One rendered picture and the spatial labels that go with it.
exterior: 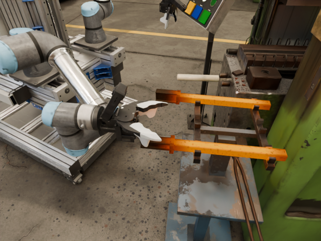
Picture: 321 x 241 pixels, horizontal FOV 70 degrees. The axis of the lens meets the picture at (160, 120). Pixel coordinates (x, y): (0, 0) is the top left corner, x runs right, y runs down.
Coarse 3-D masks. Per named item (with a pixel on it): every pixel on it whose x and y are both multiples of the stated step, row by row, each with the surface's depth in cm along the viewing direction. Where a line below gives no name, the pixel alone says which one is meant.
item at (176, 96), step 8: (160, 96) 88; (168, 96) 87; (176, 96) 85; (184, 96) 86; (192, 96) 86; (200, 96) 86; (208, 96) 86; (216, 96) 86; (208, 104) 86; (216, 104) 86; (224, 104) 85; (232, 104) 85; (240, 104) 84; (248, 104) 83; (256, 104) 83; (264, 104) 83
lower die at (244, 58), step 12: (240, 48) 116; (252, 48) 112; (264, 48) 112; (276, 48) 112; (288, 48) 112; (300, 48) 112; (240, 60) 115; (252, 60) 103; (288, 60) 103; (300, 60) 103
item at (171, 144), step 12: (156, 144) 70; (168, 144) 68; (180, 144) 68; (192, 144) 68; (204, 144) 68; (216, 144) 68; (228, 144) 68; (240, 156) 67; (252, 156) 67; (264, 156) 66; (276, 156) 65
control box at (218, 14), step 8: (192, 0) 155; (200, 0) 148; (208, 0) 141; (216, 0) 135; (224, 0) 131; (232, 0) 133; (208, 8) 140; (216, 8) 134; (224, 8) 134; (200, 16) 145; (216, 16) 136; (224, 16) 138; (200, 24) 144; (208, 24) 138; (216, 24) 139
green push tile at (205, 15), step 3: (204, 12) 141; (207, 12) 139; (210, 12) 137; (201, 15) 143; (204, 15) 141; (207, 15) 138; (201, 18) 143; (204, 18) 140; (207, 18) 138; (201, 21) 142; (204, 21) 140; (204, 24) 140
